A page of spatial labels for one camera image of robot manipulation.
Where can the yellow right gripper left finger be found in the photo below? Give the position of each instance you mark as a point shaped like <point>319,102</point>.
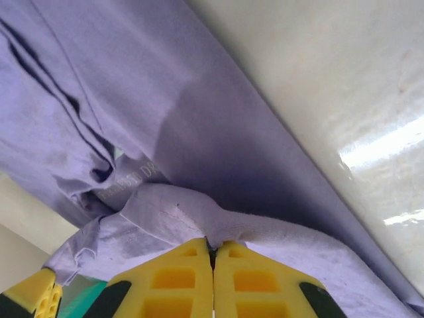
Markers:
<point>172,281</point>

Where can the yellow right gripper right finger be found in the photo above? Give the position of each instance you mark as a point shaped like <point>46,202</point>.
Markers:
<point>258,285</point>

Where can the purple t-shirt with white print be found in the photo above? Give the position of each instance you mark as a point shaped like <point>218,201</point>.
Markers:
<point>132,83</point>

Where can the teal plastic basket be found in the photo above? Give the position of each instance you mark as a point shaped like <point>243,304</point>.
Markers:
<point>79,301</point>

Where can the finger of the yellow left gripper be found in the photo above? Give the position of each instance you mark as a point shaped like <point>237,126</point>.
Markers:
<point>30,295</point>

